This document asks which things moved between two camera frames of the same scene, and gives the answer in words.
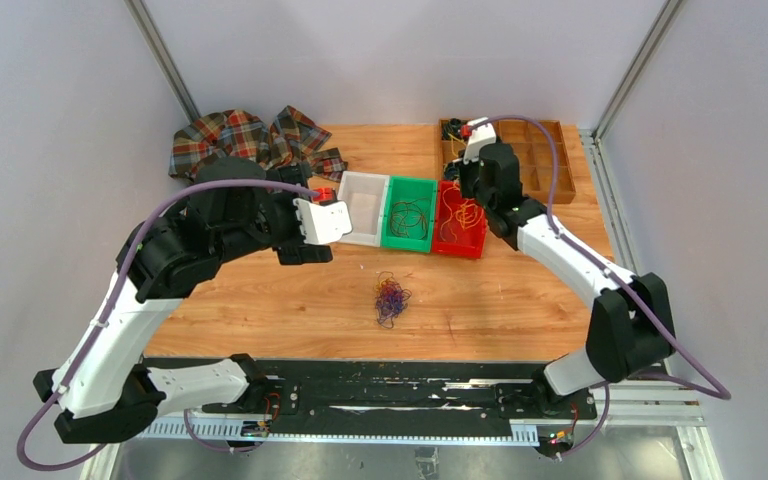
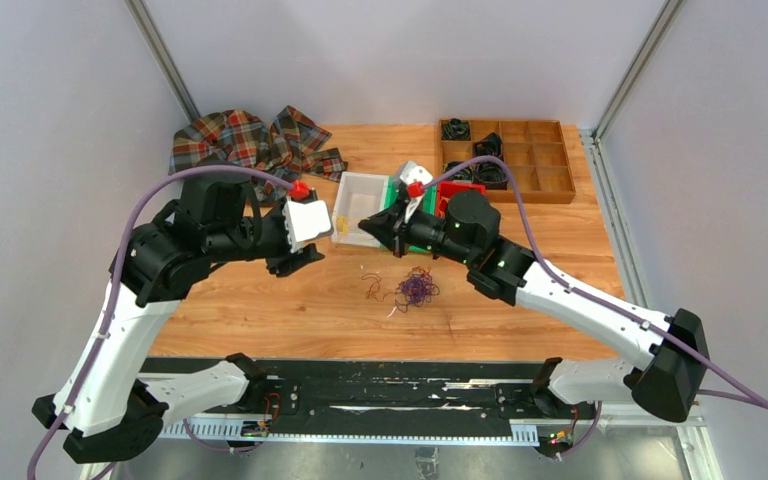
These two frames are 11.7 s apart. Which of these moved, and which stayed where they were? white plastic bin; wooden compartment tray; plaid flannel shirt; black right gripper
Moved: black right gripper
Stayed: white plastic bin; plaid flannel shirt; wooden compartment tray
